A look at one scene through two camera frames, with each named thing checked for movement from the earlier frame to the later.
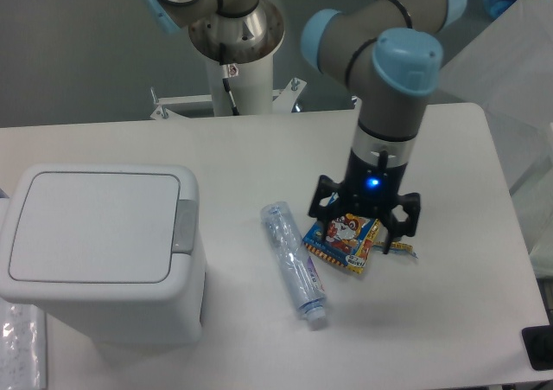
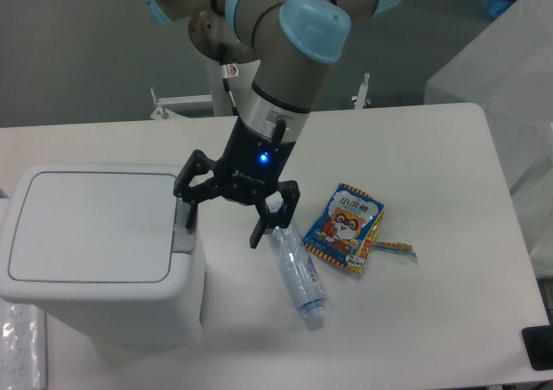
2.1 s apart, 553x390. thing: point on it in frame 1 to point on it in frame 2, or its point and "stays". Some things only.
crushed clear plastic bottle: (301, 274) stays
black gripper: (369, 188) to (248, 170)
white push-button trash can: (111, 250) stays
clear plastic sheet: (22, 347) stays
